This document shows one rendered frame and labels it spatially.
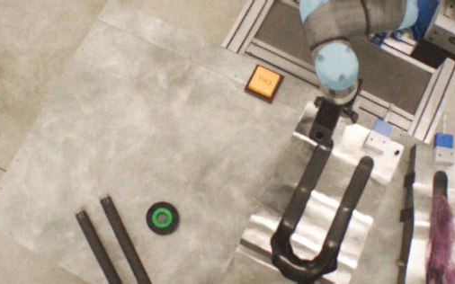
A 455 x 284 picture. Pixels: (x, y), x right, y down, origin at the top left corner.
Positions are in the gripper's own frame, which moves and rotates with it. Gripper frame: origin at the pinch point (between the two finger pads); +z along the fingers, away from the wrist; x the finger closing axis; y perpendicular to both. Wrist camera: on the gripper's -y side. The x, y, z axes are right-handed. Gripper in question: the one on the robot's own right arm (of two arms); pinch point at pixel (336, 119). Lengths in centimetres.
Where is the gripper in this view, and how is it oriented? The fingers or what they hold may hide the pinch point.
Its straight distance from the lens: 138.2
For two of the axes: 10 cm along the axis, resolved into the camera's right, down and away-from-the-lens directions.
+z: 2.0, 1.9, 9.6
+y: 4.3, -9.0, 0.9
